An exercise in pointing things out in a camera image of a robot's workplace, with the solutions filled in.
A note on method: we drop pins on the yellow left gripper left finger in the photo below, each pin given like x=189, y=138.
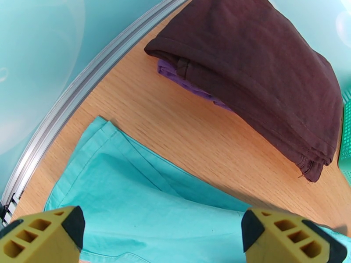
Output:
x=41, y=243

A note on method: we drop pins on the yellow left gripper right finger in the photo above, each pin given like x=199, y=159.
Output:
x=282, y=243

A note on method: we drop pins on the teal trousers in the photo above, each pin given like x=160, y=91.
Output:
x=150, y=210

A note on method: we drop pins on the dark brown folded trousers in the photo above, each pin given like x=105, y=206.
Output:
x=246, y=65

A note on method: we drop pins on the purple folded trousers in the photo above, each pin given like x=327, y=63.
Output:
x=170, y=73

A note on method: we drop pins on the green plastic basket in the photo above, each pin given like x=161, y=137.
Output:
x=346, y=139

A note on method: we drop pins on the aluminium table side rail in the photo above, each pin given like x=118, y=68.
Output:
x=68, y=100

